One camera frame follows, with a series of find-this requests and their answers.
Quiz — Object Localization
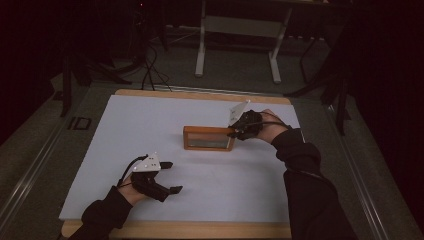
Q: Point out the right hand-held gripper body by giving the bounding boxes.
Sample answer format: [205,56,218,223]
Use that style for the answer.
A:
[228,99,264,142]

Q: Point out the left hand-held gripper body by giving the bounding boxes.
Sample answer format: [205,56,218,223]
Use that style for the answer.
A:
[130,152,172,203]

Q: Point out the orange wooden tray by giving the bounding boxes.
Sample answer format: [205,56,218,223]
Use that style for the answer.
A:
[182,125,236,152]

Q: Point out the person's right hand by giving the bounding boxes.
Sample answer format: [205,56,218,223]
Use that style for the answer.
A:
[255,109,290,145]

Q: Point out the person's left hand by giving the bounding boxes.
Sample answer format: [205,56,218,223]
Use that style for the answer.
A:
[117,179,148,207]

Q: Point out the white table mat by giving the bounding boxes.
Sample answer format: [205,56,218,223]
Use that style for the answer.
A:
[59,94,306,223]

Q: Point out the wooden table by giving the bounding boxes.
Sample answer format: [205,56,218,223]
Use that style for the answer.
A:
[60,88,294,240]

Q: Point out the black metal stand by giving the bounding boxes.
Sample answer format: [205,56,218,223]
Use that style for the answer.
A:
[59,43,133,118]
[284,33,353,137]

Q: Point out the white metal stand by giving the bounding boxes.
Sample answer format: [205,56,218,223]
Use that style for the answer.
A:
[194,0,294,85]

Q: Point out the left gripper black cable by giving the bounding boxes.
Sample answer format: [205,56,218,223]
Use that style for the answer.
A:
[116,154,150,188]

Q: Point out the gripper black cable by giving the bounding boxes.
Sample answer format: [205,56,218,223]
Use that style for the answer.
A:
[116,154,150,188]
[244,111,294,131]

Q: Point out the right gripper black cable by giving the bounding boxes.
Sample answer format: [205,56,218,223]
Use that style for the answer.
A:
[244,111,294,131]

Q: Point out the black floor bracket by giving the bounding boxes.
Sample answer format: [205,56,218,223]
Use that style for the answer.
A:
[67,116,92,131]

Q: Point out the black floor cables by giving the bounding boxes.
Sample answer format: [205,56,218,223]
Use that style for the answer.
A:
[141,42,173,93]

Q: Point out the metal floor rail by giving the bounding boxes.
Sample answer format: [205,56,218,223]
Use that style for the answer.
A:
[0,113,73,228]
[324,104,391,240]

